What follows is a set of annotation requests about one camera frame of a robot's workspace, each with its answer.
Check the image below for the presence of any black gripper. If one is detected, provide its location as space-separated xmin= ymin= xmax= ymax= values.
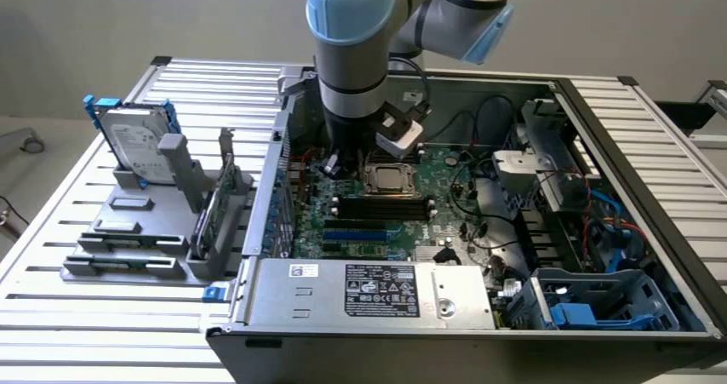
xmin=324 ymin=112 xmax=378 ymax=177

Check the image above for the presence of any CPU in socket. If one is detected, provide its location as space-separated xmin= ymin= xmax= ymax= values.
xmin=360 ymin=161 xmax=422 ymax=199

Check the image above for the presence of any silver square CPU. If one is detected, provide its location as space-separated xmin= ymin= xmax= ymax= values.
xmin=376 ymin=169 xmax=409 ymax=190

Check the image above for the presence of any black RAM slot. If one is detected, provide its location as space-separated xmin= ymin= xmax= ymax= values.
xmin=336 ymin=196 xmax=428 ymax=205
xmin=336 ymin=208 xmax=430 ymax=216
xmin=334 ymin=213 xmax=432 ymax=221
xmin=336 ymin=202 xmax=429 ymax=210

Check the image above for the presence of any green motherboard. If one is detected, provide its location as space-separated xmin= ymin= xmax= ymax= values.
xmin=286 ymin=143 xmax=512 ymax=267

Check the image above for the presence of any black expansion slot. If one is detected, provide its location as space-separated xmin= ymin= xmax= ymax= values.
xmin=322 ymin=219 xmax=388 ymax=232

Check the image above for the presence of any blue expansion slot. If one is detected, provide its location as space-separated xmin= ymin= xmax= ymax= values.
xmin=321 ymin=229 xmax=388 ymax=242

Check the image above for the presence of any green graphics card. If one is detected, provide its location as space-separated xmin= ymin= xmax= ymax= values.
xmin=190 ymin=127 xmax=241 ymax=262

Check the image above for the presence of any silver fan shroud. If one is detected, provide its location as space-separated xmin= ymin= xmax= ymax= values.
xmin=489 ymin=148 xmax=541 ymax=189

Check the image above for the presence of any silver chipset heat sink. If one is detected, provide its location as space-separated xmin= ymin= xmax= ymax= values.
xmin=412 ymin=246 xmax=456 ymax=264

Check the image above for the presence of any grey metal disk bay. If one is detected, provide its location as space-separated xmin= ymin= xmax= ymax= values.
xmin=516 ymin=97 xmax=604 ymax=215

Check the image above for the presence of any grey power supply unit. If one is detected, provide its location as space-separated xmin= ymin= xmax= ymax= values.
xmin=244 ymin=257 xmax=496 ymax=332

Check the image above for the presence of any grey parts rack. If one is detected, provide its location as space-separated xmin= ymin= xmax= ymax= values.
xmin=58 ymin=127 xmax=257 ymax=282

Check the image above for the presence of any green RAM stick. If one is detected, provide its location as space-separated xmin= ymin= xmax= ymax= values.
xmin=65 ymin=253 xmax=178 ymax=271

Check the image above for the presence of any black open PC case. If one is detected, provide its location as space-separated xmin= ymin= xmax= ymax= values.
xmin=204 ymin=65 xmax=727 ymax=384

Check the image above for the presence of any grey chair caster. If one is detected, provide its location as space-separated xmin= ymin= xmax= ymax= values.
xmin=0 ymin=125 xmax=44 ymax=153

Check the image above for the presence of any disk bay with blue carrier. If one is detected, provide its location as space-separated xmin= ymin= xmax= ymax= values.
xmin=508 ymin=267 xmax=681 ymax=332

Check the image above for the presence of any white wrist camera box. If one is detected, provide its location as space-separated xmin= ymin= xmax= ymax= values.
xmin=372 ymin=117 xmax=425 ymax=162

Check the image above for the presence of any black camera cable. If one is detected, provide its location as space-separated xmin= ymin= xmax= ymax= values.
xmin=386 ymin=55 xmax=433 ymax=123

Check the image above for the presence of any black looped wire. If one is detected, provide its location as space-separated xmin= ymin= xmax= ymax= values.
xmin=425 ymin=95 xmax=518 ymax=146

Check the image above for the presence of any hard disk in blue bracket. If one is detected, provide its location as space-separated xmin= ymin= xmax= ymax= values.
xmin=80 ymin=95 xmax=184 ymax=186

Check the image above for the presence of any blue data wire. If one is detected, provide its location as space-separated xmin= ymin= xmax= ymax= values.
xmin=588 ymin=186 xmax=649 ymax=270

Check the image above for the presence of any thin black floor cable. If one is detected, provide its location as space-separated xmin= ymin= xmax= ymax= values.
xmin=0 ymin=195 xmax=30 ymax=234

